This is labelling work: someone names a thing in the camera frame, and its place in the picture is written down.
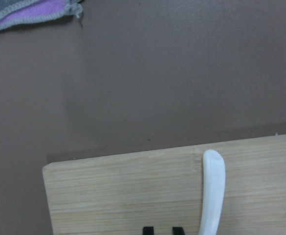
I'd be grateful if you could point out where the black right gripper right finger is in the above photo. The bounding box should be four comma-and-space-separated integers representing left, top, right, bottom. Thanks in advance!
172, 227, 184, 235

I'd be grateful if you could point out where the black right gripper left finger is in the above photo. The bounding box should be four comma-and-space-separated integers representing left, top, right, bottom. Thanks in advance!
142, 226, 154, 235

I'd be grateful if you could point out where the white ceramic spoon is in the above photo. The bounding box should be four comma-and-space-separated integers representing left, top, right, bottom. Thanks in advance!
198, 149, 226, 235

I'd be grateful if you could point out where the wooden cutting board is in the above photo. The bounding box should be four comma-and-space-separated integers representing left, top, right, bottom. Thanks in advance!
43, 135, 286, 235

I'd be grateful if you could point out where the grey folded cloth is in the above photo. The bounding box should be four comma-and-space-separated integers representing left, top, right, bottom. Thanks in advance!
0, 0, 83, 30

